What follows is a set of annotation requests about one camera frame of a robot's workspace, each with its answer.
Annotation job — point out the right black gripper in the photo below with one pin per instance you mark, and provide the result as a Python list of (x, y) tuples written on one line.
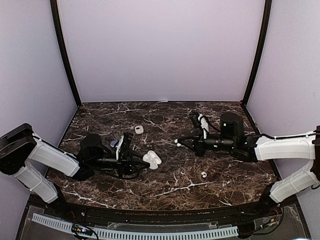
[(198, 145)]

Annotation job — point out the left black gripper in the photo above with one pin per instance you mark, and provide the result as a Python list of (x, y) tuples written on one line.
[(125, 161)]

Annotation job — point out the white charging case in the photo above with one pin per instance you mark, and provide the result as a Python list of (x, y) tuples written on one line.
[(153, 159)]

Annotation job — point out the white clip-on earbud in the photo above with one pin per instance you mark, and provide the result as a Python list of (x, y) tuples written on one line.
[(204, 174), (177, 143)]

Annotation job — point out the beige earbud charging case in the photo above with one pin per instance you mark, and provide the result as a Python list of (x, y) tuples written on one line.
[(139, 129)]

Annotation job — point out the purple blue charging case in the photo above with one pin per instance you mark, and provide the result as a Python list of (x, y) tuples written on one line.
[(114, 143)]

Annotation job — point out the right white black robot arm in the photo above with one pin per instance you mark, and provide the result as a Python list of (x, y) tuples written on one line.
[(230, 137)]

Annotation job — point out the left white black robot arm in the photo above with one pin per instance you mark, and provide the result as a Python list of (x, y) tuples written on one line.
[(21, 145)]

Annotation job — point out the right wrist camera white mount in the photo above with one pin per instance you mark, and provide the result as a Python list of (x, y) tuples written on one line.
[(204, 125)]

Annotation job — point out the black front table rail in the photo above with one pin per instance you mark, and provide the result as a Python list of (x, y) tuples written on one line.
[(97, 215)]

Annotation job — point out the white slotted cable duct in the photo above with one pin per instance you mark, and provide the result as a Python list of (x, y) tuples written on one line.
[(100, 233)]

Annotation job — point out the right black frame post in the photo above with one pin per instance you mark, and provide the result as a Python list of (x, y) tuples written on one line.
[(258, 52)]

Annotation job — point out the black frame post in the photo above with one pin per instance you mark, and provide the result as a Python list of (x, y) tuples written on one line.
[(63, 51), (258, 52)]

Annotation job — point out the left black frame post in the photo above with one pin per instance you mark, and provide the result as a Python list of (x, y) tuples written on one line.
[(63, 51)]

